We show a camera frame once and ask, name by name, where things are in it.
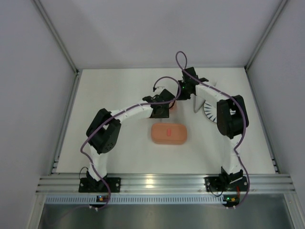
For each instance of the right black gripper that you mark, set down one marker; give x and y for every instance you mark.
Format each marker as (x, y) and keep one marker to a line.
(185, 93)

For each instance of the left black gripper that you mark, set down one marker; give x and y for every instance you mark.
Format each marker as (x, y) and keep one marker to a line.
(168, 99)

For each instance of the pink box lid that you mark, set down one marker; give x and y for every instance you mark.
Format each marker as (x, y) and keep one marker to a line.
(173, 107)
(168, 130)

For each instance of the metal tongs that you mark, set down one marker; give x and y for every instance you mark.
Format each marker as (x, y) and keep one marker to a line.
(198, 101)

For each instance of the pink lunch box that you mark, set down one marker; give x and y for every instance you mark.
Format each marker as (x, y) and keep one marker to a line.
(170, 141)

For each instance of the striped round plate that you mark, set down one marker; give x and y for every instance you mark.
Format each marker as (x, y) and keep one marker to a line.
(210, 112)

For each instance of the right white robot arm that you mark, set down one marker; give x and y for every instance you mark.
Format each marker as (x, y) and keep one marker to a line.
(231, 119)

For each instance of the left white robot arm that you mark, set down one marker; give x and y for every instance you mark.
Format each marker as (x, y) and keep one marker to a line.
(103, 132)

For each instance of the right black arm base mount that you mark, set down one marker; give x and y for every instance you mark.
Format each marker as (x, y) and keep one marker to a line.
(225, 184)

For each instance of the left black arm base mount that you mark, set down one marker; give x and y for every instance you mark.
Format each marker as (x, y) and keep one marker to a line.
(114, 184)

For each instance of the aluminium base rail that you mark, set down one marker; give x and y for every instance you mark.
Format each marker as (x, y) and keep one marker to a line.
(165, 184)

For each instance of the left aluminium frame post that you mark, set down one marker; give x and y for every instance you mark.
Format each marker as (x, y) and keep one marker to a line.
(50, 26)

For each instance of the grey slotted cable duct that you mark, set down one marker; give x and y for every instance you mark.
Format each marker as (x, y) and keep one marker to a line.
(117, 199)

